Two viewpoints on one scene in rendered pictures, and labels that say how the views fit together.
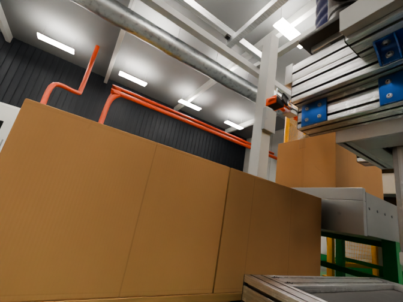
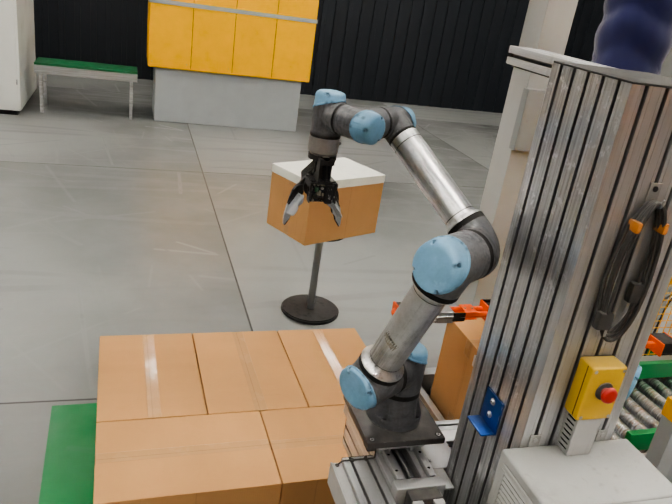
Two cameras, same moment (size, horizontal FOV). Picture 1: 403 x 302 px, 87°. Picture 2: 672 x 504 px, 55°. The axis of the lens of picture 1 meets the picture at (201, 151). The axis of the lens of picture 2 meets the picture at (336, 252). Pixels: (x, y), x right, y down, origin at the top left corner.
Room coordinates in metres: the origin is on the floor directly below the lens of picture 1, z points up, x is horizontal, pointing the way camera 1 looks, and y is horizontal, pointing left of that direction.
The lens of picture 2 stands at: (-0.94, -0.47, 2.12)
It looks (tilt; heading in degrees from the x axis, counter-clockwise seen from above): 23 degrees down; 10
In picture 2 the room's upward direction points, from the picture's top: 9 degrees clockwise
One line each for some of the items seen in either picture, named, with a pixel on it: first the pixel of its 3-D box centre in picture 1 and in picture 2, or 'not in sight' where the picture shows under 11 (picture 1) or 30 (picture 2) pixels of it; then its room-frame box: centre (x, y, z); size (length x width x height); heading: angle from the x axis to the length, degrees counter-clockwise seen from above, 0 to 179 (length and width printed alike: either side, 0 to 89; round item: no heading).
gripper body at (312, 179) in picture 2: not in sight; (320, 177); (0.60, -0.13, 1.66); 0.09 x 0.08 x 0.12; 29
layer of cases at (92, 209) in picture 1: (163, 211); (250, 434); (1.17, 0.14, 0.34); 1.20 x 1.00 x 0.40; 121
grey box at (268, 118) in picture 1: (268, 120); (536, 121); (2.41, -0.77, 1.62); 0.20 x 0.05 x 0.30; 121
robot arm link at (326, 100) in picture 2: not in sight; (329, 114); (0.60, -0.13, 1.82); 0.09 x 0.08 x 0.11; 59
